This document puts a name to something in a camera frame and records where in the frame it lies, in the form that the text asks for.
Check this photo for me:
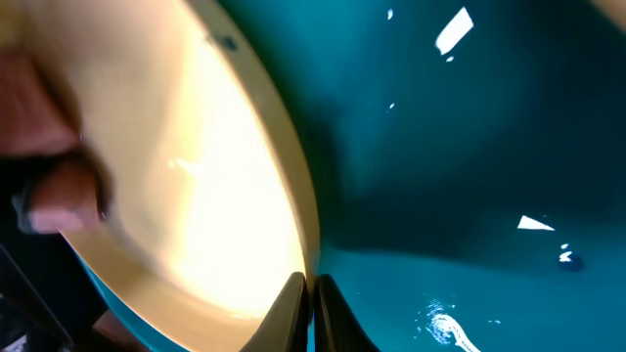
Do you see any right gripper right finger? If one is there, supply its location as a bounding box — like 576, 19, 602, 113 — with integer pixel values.
314, 274, 380, 352

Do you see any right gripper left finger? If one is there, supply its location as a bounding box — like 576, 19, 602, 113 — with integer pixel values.
241, 272, 309, 352

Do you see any yellow plate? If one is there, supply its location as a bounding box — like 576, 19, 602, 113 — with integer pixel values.
1, 1, 320, 351

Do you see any teal plastic tray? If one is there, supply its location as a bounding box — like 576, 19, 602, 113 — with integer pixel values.
77, 0, 626, 352

